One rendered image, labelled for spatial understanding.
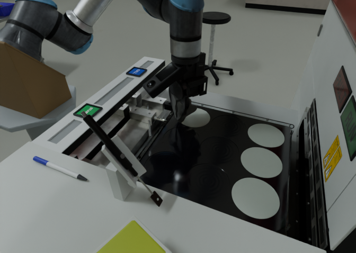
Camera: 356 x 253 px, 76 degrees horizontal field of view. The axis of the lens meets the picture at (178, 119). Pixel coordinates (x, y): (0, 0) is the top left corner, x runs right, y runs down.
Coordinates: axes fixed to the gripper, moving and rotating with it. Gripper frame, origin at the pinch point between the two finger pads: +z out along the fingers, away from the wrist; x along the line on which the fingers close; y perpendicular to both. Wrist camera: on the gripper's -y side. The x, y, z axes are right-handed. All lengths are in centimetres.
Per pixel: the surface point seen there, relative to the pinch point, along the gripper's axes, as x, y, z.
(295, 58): 136, 276, 91
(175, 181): -17.9, -11.3, 1.4
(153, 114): 6.8, -4.9, 0.5
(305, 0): 298, 506, 64
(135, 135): 3.5, -12.5, 3.3
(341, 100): -30.5, 18.6, -18.0
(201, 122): -3.4, 6.1, 1.3
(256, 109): 0.3, 35.3, 9.3
